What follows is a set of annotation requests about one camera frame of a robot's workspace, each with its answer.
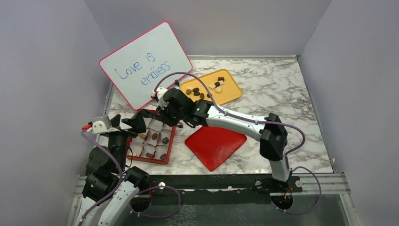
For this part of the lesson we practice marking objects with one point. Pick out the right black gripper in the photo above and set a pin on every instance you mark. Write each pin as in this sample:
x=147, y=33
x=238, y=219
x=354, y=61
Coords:
x=163, y=112

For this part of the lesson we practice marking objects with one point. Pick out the white board with pink frame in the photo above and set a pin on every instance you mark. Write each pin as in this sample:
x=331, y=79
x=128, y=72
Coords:
x=137, y=67

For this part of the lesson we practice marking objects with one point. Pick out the dark round chocolate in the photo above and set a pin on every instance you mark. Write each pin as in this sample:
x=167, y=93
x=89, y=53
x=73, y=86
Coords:
x=165, y=140

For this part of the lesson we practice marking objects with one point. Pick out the red box lid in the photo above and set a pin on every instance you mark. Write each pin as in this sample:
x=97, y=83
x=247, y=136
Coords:
x=213, y=145

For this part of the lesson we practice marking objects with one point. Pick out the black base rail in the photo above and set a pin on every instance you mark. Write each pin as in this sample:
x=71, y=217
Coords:
x=216, y=189

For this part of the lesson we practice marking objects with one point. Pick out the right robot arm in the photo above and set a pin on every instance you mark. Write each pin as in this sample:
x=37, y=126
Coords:
x=268, y=131

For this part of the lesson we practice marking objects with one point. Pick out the yellow plastic tray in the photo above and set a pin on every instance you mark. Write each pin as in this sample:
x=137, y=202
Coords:
x=226, y=89

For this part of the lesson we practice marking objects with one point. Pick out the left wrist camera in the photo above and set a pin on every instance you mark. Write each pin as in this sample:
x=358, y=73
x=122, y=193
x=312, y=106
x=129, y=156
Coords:
x=100, y=125

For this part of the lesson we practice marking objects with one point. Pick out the brown square chocolate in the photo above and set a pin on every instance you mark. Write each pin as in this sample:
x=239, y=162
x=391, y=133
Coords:
x=150, y=155

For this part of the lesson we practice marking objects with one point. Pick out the red chocolate box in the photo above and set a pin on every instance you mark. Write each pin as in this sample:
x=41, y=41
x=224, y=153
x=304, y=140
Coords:
x=138, y=147

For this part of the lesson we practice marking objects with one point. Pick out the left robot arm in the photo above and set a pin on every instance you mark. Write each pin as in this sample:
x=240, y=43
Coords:
x=109, y=187

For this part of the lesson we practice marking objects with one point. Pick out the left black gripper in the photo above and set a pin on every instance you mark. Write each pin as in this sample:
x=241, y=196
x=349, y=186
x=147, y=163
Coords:
x=137, y=121

